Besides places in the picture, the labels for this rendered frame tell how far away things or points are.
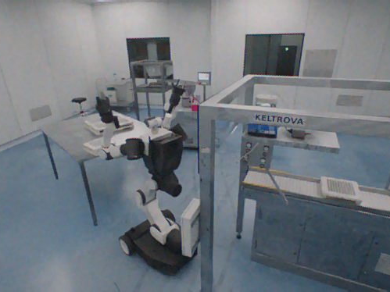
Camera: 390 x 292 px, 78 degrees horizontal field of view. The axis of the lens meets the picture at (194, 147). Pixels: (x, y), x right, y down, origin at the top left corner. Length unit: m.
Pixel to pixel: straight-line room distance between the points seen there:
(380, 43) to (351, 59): 0.62
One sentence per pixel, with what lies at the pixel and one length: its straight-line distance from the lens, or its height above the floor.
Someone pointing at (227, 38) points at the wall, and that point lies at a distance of 6.85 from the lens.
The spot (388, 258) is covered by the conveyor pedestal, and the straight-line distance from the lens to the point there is 2.36.
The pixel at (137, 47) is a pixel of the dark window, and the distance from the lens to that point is 7.63.
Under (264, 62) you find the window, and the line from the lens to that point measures 6.81.
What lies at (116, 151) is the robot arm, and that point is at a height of 1.16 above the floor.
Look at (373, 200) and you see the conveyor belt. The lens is 2.18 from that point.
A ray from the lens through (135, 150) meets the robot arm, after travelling 1.75.
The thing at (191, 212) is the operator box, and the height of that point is 1.10.
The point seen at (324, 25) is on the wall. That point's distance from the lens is 6.91.
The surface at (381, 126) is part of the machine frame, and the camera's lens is 1.04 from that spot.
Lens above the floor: 1.90
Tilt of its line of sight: 24 degrees down
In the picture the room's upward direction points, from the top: 1 degrees counter-clockwise
